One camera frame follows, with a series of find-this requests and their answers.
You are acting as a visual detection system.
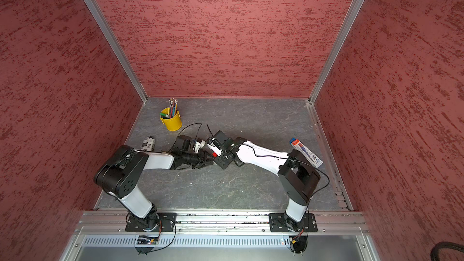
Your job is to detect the aluminium front rail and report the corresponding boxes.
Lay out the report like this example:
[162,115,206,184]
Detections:
[74,209,370,236]

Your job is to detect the coloured pencils in cup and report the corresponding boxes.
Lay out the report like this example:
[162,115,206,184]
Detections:
[169,98,178,118]

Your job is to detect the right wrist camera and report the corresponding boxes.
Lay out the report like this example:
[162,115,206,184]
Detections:
[207,130,233,155]

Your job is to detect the perforated cable duct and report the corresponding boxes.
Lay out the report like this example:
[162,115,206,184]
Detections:
[82,235,290,248]

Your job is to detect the yellow pencil cup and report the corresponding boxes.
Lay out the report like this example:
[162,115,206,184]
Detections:
[160,108,182,132]

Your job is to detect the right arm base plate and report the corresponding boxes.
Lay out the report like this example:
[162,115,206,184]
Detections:
[269,213,318,233]

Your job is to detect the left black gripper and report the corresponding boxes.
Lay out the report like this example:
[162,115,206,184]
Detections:
[182,149,215,169]

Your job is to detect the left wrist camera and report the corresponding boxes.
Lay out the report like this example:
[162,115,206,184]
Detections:
[170,135,206,154]

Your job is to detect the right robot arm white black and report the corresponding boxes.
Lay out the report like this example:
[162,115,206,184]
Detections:
[208,137,321,233]

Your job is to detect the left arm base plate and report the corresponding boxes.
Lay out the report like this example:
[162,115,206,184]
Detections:
[125,213,176,233]

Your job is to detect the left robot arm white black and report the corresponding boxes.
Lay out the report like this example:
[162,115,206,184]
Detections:
[94,145,217,232]

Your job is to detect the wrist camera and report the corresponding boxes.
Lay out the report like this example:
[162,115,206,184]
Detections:
[170,135,206,154]
[207,130,233,155]

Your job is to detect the black cable bottom right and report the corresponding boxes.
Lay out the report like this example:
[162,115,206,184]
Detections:
[430,241,464,261]

